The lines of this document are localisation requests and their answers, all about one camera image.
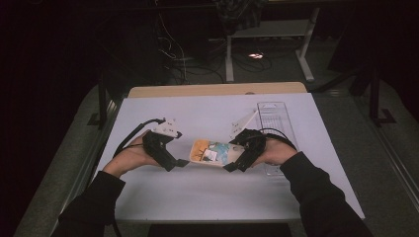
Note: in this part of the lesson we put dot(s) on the white metal desk frame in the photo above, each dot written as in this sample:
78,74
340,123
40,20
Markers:
273,29

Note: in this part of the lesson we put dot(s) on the clear plastic packaging box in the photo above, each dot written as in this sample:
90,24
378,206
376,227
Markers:
273,115

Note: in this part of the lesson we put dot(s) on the dark hanging cloth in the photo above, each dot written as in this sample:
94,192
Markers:
238,13

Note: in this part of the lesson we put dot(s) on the black metal stand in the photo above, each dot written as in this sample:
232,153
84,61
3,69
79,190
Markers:
377,98
102,102

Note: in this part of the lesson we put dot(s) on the grey metal rail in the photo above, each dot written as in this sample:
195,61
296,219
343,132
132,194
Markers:
82,164
398,164

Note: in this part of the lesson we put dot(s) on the person's right hand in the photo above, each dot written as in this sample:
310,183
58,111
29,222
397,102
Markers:
276,153

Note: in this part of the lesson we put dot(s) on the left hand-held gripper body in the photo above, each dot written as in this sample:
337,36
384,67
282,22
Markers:
159,148

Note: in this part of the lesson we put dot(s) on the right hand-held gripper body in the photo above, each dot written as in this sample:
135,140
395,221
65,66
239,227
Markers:
250,148

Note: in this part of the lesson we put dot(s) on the person's left hand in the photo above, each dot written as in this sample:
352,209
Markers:
130,158

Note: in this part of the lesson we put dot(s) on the small glowing floor light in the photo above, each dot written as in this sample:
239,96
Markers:
255,56

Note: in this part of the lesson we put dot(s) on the small colourful packet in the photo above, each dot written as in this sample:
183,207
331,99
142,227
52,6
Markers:
212,153

